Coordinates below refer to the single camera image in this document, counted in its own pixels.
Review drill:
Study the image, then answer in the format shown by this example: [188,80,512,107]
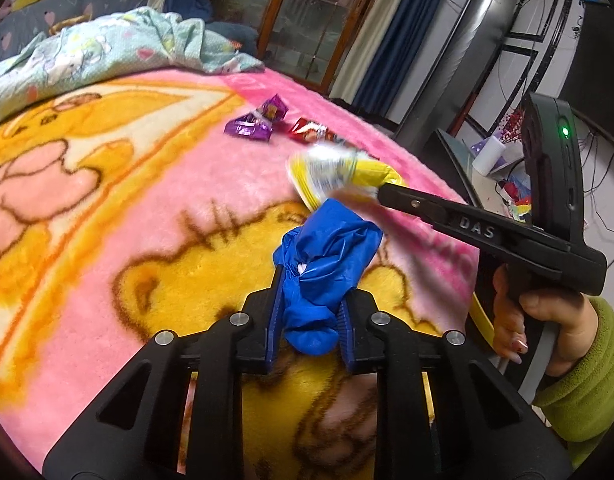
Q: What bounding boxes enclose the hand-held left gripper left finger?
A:
[43,265,288,480]

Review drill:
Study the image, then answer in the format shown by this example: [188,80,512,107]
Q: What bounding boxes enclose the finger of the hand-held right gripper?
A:
[377,182,454,228]

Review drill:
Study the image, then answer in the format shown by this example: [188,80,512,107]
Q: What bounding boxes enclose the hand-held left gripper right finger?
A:
[337,287,573,480]

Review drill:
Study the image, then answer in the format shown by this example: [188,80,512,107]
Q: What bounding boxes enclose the blue plastic bag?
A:
[273,198,384,356]

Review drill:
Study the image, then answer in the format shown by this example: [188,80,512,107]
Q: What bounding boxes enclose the yellow snack packet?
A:
[287,145,405,211]

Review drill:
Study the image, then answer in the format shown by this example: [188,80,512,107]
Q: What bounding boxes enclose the yellow rimmed black bin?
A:
[470,295,498,356]

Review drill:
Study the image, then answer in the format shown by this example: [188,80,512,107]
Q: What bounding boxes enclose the person's right forearm green sleeve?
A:
[532,297,614,471]

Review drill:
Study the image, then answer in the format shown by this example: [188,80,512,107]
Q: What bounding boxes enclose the person's right hand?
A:
[492,265,600,377]

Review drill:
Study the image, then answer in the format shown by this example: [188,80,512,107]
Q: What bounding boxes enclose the white cup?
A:
[473,136,505,176]

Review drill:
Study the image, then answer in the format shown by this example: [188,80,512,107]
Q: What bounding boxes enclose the red artificial berries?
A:
[500,110,525,143]

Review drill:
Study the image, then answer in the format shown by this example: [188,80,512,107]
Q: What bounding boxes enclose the red candy wrapper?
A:
[288,116,338,144]

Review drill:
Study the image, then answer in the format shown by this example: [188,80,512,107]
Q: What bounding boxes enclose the black television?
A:
[562,2,614,131]

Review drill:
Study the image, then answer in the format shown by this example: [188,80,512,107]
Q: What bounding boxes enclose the silver tower air conditioner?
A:
[394,0,520,151]

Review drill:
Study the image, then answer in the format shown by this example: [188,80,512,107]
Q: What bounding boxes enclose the purple candy wrapper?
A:
[259,94,288,123]
[224,112,274,143]

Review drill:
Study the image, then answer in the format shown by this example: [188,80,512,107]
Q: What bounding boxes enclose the pink printed blanket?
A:
[0,67,480,480]

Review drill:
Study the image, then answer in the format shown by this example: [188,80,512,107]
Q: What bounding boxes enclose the wooden glass door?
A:
[207,0,388,88]

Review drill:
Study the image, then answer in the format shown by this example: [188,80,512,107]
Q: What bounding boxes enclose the light blue printed quilt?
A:
[0,6,265,131]

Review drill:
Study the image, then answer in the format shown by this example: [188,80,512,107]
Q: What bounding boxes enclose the blue sofa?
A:
[0,0,258,56]

